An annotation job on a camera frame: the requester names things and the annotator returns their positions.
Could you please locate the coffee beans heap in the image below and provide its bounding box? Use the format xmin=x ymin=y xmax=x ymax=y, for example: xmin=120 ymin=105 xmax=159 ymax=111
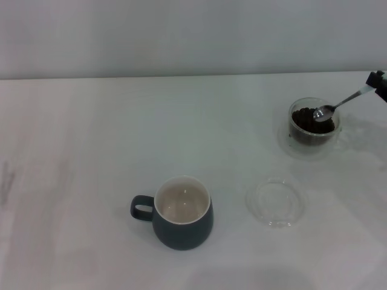
xmin=291 ymin=106 xmax=336 ymax=135

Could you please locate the dark blue ceramic mug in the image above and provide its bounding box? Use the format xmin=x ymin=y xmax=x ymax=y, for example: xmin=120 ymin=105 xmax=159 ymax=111
xmin=130 ymin=175 xmax=215 ymax=251

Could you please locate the clear glass saucer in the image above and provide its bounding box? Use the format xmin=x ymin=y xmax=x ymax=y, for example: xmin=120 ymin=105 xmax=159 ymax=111
xmin=277 ymin=115 xmax=355 ymax=161

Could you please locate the clear glass dish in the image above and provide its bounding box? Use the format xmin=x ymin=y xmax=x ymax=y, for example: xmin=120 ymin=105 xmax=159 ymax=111
xmin=245 ymin=177 xmax=310 ymax=229

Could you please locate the clear glass cup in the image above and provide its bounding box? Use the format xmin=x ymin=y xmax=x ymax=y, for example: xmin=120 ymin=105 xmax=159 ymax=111
xmin=288 ymin=97 xmax=353 ymax=152

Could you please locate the metal spoon with blue handle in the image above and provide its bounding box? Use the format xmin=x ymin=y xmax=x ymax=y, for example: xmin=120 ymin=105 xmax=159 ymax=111
xmin=313 ymin=85 xmax=371 ymax=123

